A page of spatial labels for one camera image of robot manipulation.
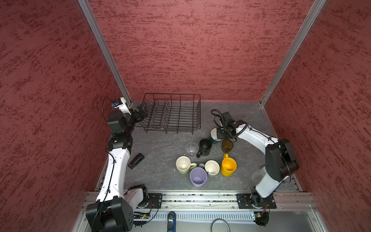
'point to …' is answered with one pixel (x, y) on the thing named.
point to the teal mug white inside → (214, 138)
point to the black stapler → (136, 161)
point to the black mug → (205, 145)
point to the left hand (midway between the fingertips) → (139, 108)
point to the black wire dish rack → (179, 112)
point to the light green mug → (183, 165)
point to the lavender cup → (198, 176)
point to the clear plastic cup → (192, 149)
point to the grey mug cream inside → (212, 166)
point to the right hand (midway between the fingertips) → (220, 137)
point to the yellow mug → (228, 166)
